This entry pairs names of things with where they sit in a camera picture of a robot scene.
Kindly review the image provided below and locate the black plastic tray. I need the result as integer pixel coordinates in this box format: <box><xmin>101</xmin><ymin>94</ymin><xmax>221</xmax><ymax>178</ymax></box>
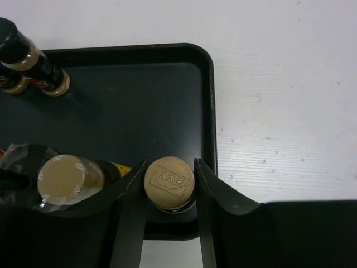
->
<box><xmin>0</xmin><ymin>42</ymin><xmax>218</xmax><ymax>241</ymax></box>

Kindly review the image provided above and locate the clear shaker jar white powder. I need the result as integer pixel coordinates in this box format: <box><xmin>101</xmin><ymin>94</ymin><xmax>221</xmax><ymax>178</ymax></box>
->
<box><xmin>1</xmin><ymin>143</ymin><xmax>60</xmax><ymax>209</ymax></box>

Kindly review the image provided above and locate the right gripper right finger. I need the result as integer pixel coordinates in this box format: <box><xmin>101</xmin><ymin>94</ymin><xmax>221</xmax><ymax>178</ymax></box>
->
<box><xmin>194</xmin><ymin>159</ymin><xmax>356</xmax><ymax>267</ymax></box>

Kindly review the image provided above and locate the small spice jar black cap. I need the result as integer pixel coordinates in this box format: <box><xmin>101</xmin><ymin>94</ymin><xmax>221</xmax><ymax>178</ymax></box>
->
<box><xmin>0</xmin><ymin>64</ymin><xmax>29</xmax><ymax>95</ymax></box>
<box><xmin>1</xmin><ymin>17</ymin><xmax>70</xmax><ymax>97</ymax></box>

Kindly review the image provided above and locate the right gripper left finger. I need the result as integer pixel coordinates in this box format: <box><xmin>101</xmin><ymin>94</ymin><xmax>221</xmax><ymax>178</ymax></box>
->
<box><xmin>1</xmin><ymin>161</ymin><xmax>147</xmax><ymax>267</ymax></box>

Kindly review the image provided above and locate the brown sauce bottle yellow label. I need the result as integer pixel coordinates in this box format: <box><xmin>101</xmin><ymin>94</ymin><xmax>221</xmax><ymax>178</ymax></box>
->
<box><xmin>144</xmin><ymin>156</ymin><xmax>195</xmax><ymax>214</ymax></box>
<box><xmin>37</xmin><ymin>154</ymin><xmax>131</xmax><ymax>205</ymax></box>

